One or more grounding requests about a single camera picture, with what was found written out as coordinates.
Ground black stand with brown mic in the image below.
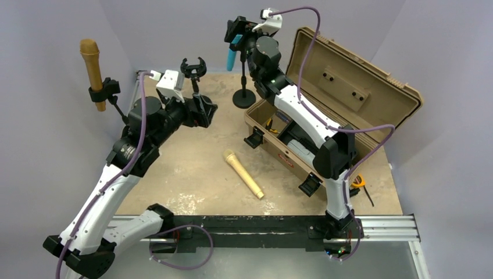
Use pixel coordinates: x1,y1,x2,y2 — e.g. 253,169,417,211
88,77,128,125

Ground black shock mount mic stand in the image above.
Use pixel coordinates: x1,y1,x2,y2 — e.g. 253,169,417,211
180,57,207,94

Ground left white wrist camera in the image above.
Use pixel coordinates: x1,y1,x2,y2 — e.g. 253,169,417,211
150,70,185,103

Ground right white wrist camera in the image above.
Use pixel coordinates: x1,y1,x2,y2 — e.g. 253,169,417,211
252,8,283,36

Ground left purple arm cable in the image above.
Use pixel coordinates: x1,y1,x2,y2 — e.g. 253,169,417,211
55,70,155,279

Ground yellow black tool on table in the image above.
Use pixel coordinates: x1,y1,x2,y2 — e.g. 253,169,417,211
349,174,375,207

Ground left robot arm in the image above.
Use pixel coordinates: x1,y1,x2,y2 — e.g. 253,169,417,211
43,93,218,278

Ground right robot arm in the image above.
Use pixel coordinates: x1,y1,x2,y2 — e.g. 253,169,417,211
224,15,356,237

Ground cream beige microphone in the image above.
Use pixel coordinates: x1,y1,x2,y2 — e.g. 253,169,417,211
223,149,265,200

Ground yellow black tool in case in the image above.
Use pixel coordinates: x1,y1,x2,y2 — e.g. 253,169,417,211
265,118,279,134

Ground brown gold microphone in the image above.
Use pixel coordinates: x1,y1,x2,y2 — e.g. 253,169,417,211
80,38,106,112

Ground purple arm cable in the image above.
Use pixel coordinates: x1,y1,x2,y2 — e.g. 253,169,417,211
267,6,396,209
55,70,155,279

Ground blue microphone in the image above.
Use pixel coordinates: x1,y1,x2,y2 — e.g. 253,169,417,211
226,34,242,71

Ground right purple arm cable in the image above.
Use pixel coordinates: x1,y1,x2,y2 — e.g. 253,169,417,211
267,6,396,209

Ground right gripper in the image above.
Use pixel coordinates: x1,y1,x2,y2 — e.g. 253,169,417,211
225,17,274,79

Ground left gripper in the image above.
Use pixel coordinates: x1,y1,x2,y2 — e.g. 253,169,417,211
151,91,216,148

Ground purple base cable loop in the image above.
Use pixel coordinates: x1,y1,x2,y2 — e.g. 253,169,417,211
148,224,215,271

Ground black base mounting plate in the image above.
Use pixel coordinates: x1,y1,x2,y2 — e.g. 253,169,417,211
152,215,364,256

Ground grey device in case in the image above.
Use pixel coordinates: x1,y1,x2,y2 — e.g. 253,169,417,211
287,139,315,166

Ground black stand with blue mic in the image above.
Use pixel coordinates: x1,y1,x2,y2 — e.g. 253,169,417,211
230,44,256,109

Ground tan plastic tool case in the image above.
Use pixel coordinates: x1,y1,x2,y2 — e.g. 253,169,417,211
245,27,423,195

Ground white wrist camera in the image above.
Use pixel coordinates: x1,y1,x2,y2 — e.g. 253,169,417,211
150,70,185,103
252,8,283,36

